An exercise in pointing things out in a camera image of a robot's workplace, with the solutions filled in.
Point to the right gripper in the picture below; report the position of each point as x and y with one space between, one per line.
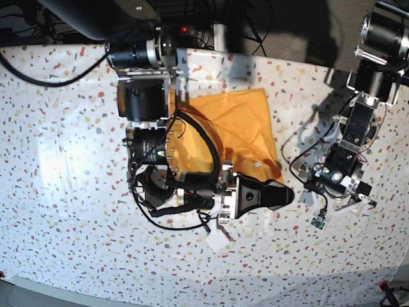
237 194

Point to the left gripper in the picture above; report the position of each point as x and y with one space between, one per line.
349 192

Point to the yellow T-shirt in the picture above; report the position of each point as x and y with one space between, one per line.
238 124

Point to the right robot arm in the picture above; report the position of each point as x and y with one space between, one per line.
142 51

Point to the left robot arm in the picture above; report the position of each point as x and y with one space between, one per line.
382 52

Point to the red clamp bottom right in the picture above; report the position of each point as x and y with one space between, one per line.
389 295

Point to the terrazzo patterned tablecloth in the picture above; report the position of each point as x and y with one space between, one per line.
68 221

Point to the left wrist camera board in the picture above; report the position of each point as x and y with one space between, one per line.
318 222

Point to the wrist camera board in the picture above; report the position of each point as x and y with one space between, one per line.
217 241
318 222

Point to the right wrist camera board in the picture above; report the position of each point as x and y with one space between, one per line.
217 241

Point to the white table leg post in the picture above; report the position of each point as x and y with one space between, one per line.
219 37

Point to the power strip with red switch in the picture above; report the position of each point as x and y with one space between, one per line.
184 30

